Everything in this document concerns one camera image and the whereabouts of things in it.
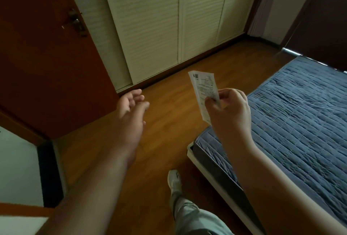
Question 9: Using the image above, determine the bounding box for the person's left hand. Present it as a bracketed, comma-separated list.
[108, 89, 150, 168]

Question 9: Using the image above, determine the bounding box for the person's right hand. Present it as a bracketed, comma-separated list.
[205, 88, 256, 149]

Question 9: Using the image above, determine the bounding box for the white printed paper packet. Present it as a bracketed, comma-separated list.
[188, 71, 220, 127]

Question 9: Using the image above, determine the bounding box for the person's left forearm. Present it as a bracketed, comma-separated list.
[35, 149, 132, 235]

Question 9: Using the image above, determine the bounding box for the person's right forearm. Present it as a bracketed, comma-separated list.
[230, 141, 347, 235]

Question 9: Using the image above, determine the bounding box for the dark grey mattress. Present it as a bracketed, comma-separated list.
[190, 140, 267, 234]

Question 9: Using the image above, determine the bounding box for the cream wardrobe side panel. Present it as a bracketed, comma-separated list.
[68, 0, 134, 94]

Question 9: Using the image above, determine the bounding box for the cream louvered wardrobe door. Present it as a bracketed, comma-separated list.
[99, 0, 181, 84]
[179, 0, 231, 63]
[217, 0, 265, 45]

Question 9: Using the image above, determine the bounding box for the white shoe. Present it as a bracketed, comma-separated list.
[167, 169, 182, 193]

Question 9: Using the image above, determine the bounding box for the brown wooden door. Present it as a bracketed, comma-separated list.
[0, 0, 120, 141]

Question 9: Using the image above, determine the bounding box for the grey curtain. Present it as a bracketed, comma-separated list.
[247, 0, 284, 38]

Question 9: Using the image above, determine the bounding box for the grey trouser leg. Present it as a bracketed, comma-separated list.
[169, 189, 235, 235]

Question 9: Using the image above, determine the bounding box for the dark brown headboard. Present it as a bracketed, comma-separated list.
[280, 0, 347, 73]

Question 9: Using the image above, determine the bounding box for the white bed frame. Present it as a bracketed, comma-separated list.
[187, 141, 265, 235]

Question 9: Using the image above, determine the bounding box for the brass door handle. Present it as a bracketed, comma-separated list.
[62, 8, 89, 38]

